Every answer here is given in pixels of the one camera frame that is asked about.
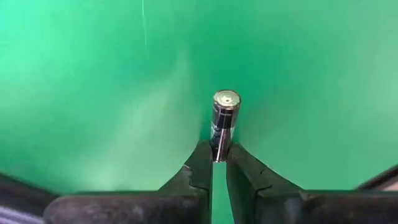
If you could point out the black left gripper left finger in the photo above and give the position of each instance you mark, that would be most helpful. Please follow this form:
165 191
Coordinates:
202 180

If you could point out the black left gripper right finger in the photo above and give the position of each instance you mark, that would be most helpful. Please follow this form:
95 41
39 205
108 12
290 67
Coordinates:
252 186

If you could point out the silver black battery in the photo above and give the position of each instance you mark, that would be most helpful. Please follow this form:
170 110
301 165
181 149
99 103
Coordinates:
224 124

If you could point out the black aluminium table frame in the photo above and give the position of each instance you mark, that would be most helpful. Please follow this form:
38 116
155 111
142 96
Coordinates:
18 189

